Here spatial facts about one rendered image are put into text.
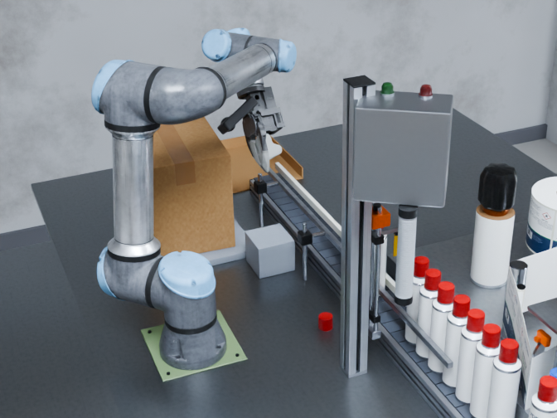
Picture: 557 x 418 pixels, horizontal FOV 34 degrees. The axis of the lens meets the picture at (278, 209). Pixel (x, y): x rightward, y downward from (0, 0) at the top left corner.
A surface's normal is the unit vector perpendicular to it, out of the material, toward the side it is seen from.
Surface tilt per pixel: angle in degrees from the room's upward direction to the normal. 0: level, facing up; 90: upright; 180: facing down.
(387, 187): 90
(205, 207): 90
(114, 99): 82
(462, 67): 90
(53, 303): 0
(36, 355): 0
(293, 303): 0
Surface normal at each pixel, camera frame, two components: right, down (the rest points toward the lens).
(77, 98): 0.37, 0.44
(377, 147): -0.22, 0.48
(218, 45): -0.38, 0.01
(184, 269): 0.10, -0.83
